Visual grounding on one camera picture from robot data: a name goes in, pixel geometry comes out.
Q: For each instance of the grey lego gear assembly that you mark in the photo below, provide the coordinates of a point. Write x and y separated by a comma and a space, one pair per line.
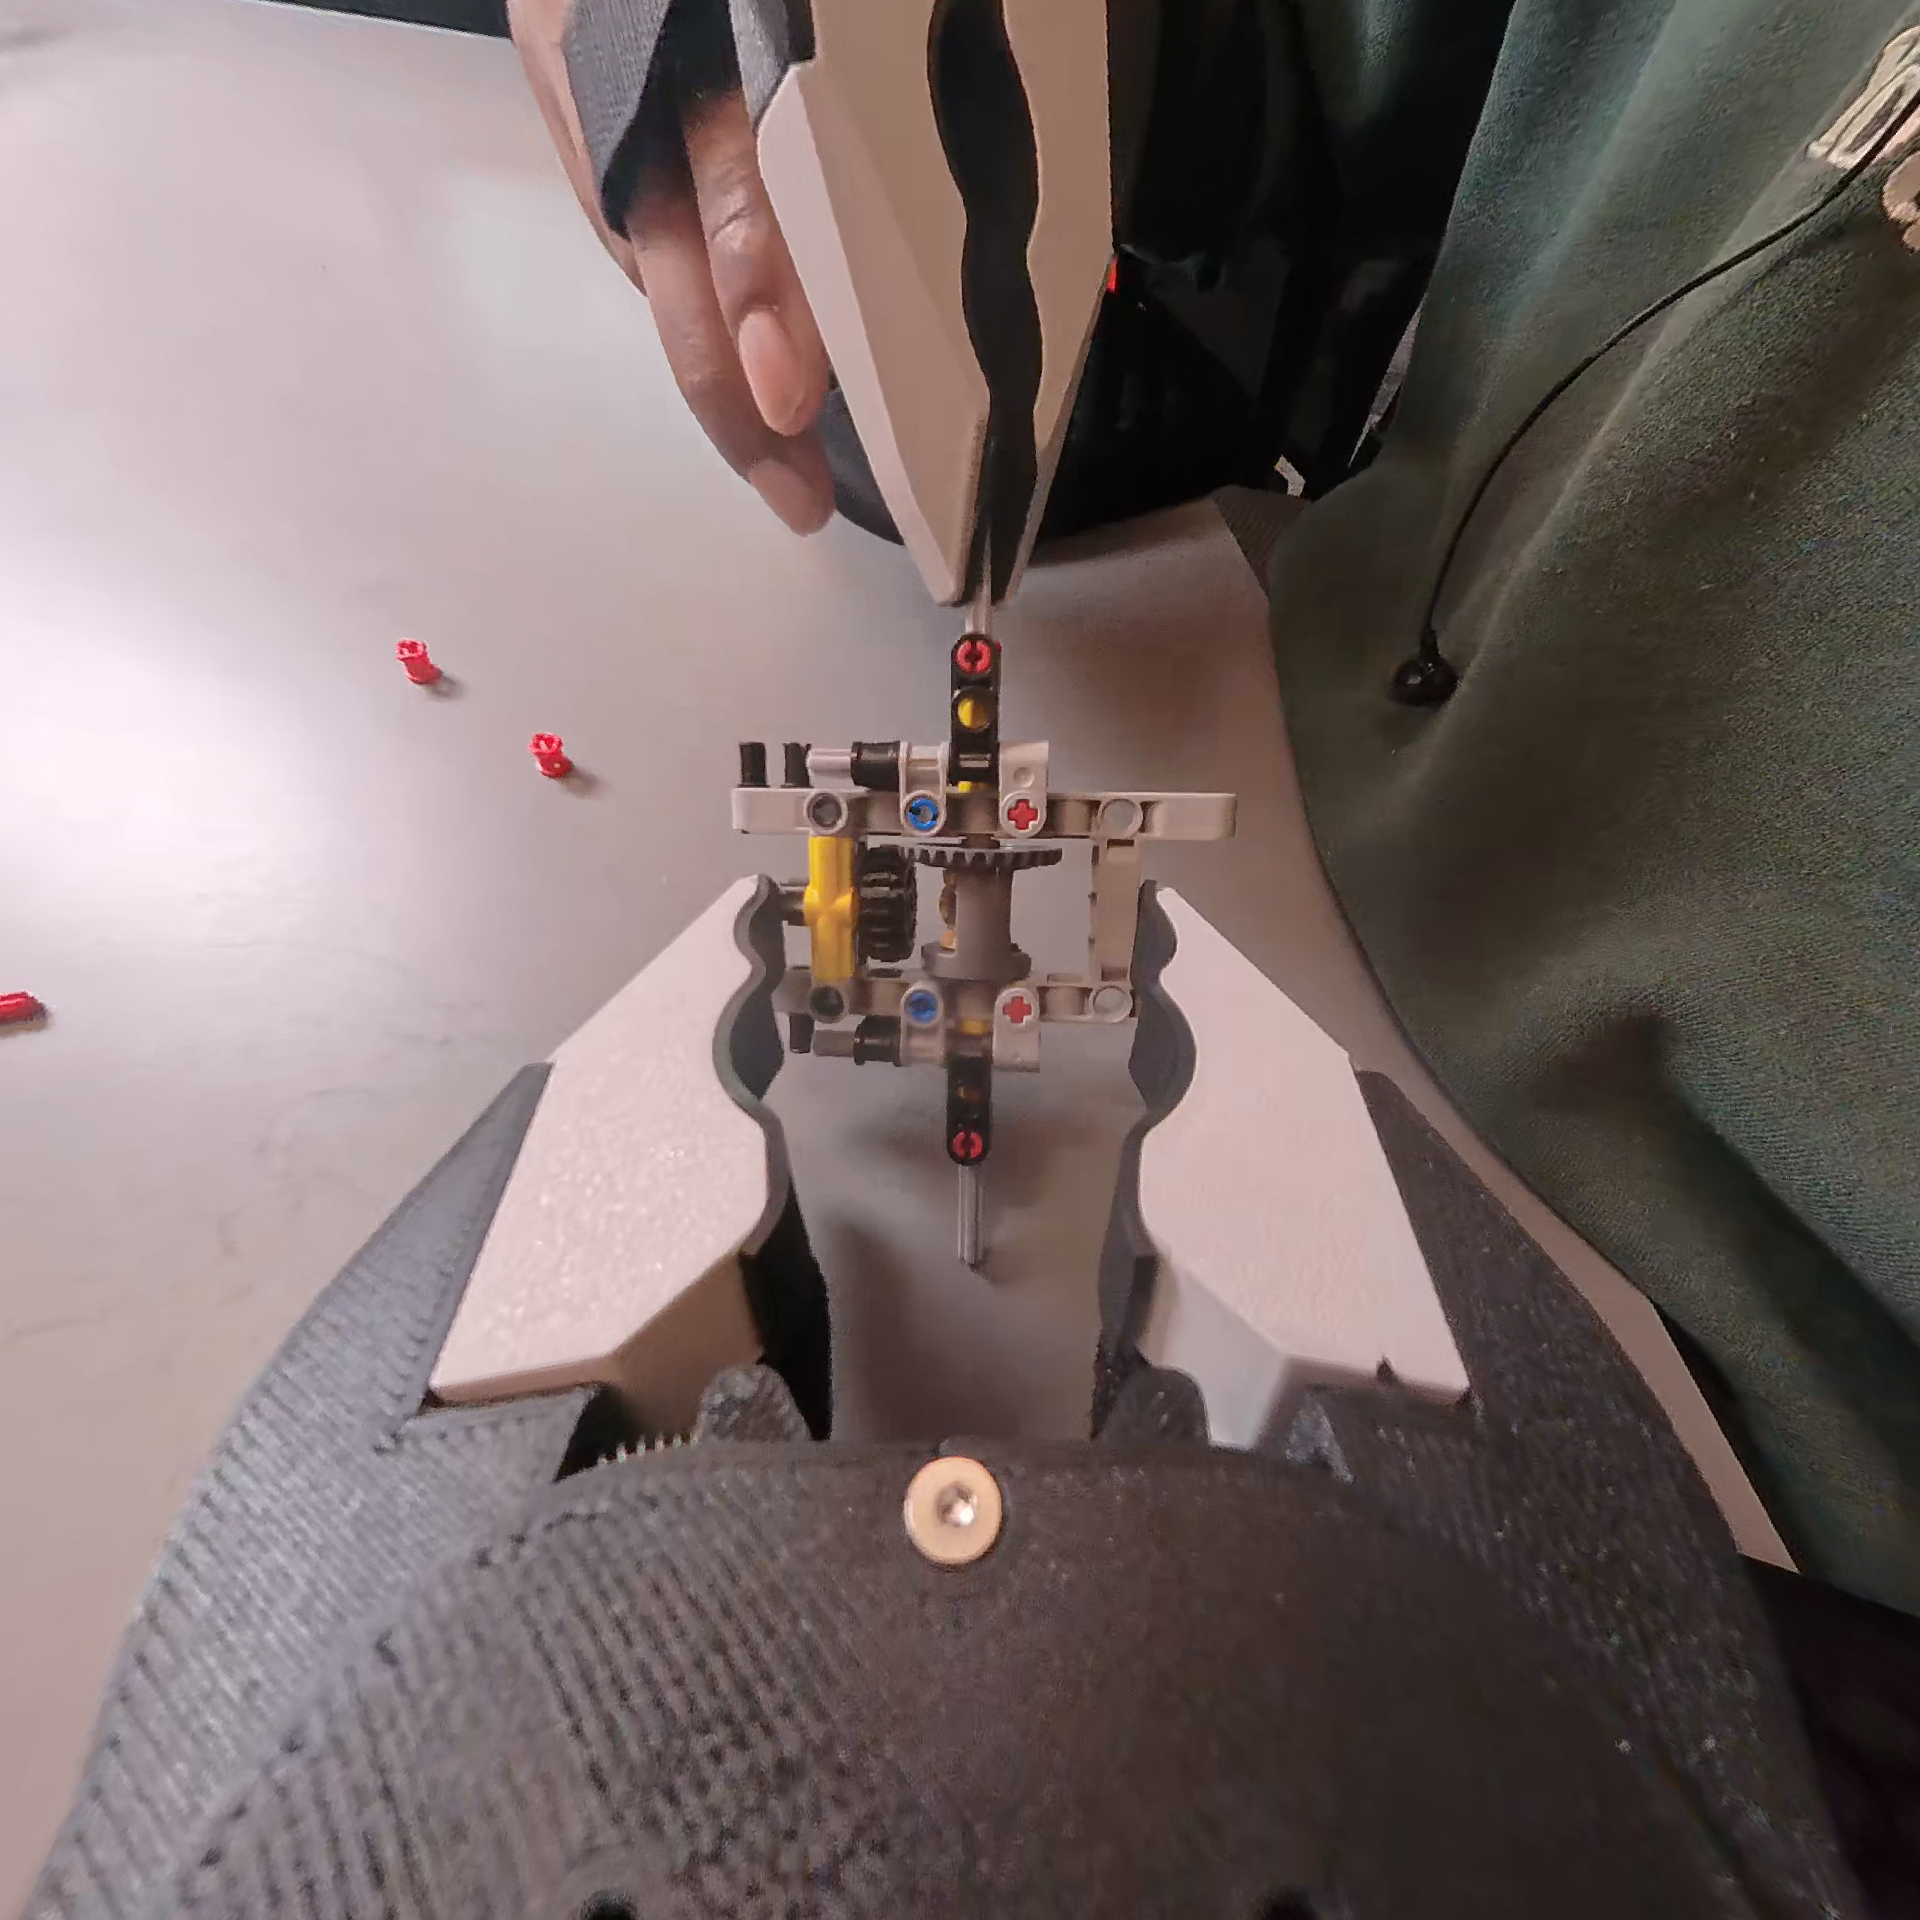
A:
978, 898

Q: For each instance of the grey lego axle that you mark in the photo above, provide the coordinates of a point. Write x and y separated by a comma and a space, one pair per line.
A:
978, 1217

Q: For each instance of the red lego bush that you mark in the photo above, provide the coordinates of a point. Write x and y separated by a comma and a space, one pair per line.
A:
550, 755
415, 660

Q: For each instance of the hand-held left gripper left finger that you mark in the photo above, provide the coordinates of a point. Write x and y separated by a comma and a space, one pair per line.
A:
615, 1187

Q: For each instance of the person's right hand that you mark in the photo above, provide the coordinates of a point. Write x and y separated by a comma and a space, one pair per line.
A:
721, 333

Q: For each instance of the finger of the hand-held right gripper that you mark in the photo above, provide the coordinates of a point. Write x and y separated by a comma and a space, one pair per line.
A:
871, 225
1073, 179

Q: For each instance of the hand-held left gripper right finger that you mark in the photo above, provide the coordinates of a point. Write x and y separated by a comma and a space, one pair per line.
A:
1290, 1199

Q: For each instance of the person's right forearm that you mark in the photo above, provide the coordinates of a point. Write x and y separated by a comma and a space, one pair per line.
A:
1321, 118

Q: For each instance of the person in green sweatshirt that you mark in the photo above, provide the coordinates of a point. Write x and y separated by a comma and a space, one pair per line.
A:
1650, 750

